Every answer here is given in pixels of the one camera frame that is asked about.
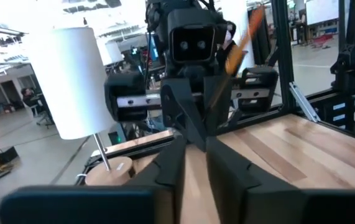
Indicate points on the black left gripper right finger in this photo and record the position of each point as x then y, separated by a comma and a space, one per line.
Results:
236, 180

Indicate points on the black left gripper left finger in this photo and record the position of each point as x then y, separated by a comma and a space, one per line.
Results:
171, 161

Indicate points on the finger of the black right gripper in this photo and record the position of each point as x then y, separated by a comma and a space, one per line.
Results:
180, 105
217, 99

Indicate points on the black paintbrush tan bristles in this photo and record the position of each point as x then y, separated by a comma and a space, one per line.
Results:
242, 46

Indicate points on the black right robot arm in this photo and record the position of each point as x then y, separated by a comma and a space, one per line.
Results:
157, 18

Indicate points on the table lamp white shade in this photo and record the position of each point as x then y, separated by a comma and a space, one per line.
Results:
71, 77

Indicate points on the silver aluminium extrusion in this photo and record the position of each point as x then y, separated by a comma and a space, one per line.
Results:
303, 101

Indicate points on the black office chair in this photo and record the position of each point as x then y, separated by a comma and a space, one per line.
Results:
45, 116

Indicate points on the person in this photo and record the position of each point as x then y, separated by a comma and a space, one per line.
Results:
29, 98

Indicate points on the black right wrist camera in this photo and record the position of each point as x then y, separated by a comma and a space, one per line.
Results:
192, 31

